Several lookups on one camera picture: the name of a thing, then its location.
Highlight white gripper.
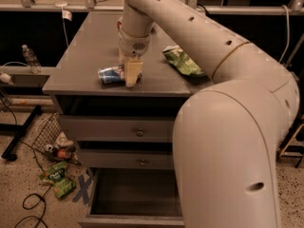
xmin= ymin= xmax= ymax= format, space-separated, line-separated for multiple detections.
xmin=118 ymin=28 xmax=150 ymax=87

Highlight blue silver redbull can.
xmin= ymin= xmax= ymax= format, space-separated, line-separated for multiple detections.
xmin=98 ymin=65 xmax=125 ymax=85

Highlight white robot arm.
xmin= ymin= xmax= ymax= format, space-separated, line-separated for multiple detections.
xmin=120 ymin=0 xmax=300 ymax=228

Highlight grey drawer cabinet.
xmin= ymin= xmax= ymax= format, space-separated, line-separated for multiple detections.
xmin=42 ymin=10 xmax=217 ymax=228

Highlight grey top drawer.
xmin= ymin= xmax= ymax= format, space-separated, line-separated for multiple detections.
xmin=59 ymin=115 xmax=174 ymax=143

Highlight grey drawer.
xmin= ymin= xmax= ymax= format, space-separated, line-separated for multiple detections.
xmin=77 ymin=142 xmax=174 ymax=170
xmin=59 ymin=115 xmax=174 ymax=143
xmin=78 ymin=168 xmax=184 ymax=228

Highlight grey middle drawer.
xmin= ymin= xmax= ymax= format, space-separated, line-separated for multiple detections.
xmin=77 ymin=142 xmax=174 ymax=170

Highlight grey bottom drawer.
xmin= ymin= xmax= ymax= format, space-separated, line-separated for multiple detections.
xmin=78 ymin=168 xmax=184 ymax=228

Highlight green chip bag on cabinet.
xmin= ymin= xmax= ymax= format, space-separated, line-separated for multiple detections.
xmin=162 ymin=46 xmax=205 ymax=77

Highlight clear plastic water bottle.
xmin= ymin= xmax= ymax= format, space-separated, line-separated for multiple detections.
xmin=22 ymin=45 xmax=42 ymax=74

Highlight green chip bag on floor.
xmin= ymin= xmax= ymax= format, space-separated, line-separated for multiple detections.
xmin=40 ymin=161 xmax=76 ymax=199

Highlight black table leg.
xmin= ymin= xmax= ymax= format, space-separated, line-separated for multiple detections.
xmin=0 ymin=105 xmax=42 ymax=162

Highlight white cable left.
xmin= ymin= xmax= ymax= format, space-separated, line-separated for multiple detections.
xmin=60 ymin=6 xmax=73 ymax=48

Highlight white cable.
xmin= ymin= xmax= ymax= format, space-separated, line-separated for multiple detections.
xmin=278 ymin=4 xmax=291 ymax=65
xmin=60 ymin=6 xmax=73 ymax=48

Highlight wire basket with trash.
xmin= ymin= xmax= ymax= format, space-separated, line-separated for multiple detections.
xmin=32 ymin=113 xmax=79 ymax=164

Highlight metal rail frame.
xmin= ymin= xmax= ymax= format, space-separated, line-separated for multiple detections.
xmin=0 ymin=0 xmax=304 ymax=16

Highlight white cable right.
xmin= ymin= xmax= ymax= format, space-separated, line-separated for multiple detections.
xmin=278 ymin=4 xmax=291 ymax=65

